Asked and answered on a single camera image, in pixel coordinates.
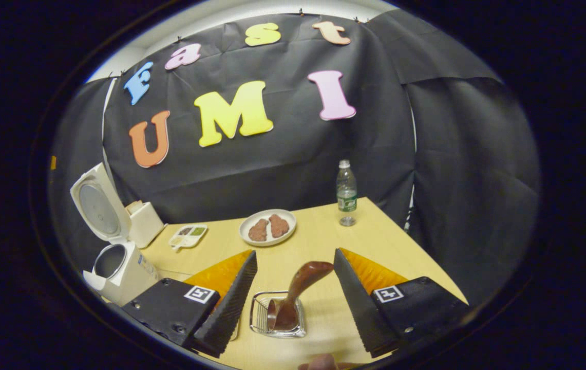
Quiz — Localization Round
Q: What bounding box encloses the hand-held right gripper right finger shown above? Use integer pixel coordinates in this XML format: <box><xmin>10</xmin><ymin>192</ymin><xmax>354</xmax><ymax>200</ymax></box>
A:
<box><xmin>333</xmin><ymin>248</ymin><xmax>470</xmax><ymax>359</ymax></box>

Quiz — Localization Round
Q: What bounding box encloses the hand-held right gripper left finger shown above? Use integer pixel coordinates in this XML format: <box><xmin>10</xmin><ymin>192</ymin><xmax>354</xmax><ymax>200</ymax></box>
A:
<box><xmin>121</xmin><ymin>250</ymin><xmax>258</xmax><ymax>359</ymax></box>

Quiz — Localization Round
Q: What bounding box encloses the metal chopstick holder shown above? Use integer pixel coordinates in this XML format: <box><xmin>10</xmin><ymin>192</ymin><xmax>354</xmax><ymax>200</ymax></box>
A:
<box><xmin>250</xmin><ymin>291</ymin><xmax>307</xmax><ymax>339</ymax></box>

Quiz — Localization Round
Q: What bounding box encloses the brown wooden spoon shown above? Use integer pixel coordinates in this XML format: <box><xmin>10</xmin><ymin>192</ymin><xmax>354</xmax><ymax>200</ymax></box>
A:
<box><xmin>267</xmin><ymin>261</ymin><xmax>334</xmax><ymax>332</ymax></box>

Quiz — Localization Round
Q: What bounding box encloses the white rice cooker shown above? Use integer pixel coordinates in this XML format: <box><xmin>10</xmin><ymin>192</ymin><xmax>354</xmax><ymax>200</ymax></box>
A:
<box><xmin>70</xmin><ymin>163</ymin><xmax>161</xmax><ymax>307</ymax></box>

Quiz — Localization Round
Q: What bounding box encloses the white round plate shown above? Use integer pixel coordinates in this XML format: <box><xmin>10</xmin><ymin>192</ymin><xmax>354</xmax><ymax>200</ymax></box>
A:
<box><xmin>239</xmin><ymin>209</ymin><xmax>297</xmax><ymax>247</ymax></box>

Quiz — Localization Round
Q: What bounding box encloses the small divided sauce dish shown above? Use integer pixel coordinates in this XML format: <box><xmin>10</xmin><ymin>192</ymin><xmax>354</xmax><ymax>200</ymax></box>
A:
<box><xmin>168</xmin><ymin>225</ymin><xmax>208</xmax><ymax>253</ymax></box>

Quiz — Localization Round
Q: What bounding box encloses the brown meat piece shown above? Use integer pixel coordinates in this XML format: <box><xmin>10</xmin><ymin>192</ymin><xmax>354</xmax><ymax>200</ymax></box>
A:
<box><xmin>248</xmin><ymin>218</ymin><xmax>269</xmax><ymax>242</ymax></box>
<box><xmin>269</xmin><ymin>214</ymin><xmax>290</xmax><ymax>238</ymax></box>

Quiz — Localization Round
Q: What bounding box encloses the white toaster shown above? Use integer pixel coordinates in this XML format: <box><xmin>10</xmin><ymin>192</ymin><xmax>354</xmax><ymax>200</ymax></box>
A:
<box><xmin>125</xmin><ymin>201</ymin><xmax>165</xmax><ymax>249</ymax></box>

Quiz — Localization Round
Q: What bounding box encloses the clear plastic water bottle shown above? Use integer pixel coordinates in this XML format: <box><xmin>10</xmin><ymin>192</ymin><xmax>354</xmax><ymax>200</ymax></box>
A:
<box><xmin>336</xmin><ymin>159</ymin><xmax>358</xmax><ymax>227</ymax></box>

